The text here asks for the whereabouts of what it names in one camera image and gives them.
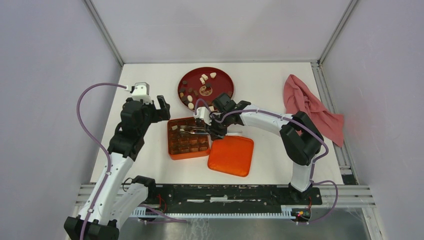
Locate white block chocolate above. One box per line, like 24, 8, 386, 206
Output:
199, 77, 206, 85

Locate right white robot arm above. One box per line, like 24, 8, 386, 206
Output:
193, 93, 329, 204

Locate pink cloth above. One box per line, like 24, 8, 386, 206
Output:
282, 74, 345, 148

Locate white square chocolate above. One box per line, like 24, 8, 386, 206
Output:
201, 74, 209, 81

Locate metal tongs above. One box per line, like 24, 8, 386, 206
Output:
178, 125, 243, 136

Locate round red tray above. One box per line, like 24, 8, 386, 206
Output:
177, 66, 235, 110

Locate orange chocolate box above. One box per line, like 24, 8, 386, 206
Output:
167, 117, 211, 160

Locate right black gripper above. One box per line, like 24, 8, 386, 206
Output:
203, 112, 231, 141

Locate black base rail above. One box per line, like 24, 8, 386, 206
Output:
143, 184, 323, 214

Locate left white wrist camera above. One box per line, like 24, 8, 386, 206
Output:
125, 82, 153, 105

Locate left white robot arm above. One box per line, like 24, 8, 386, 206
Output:
64, 95, 171, 240

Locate orange box lid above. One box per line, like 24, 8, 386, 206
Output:
207, 136, 255, 177

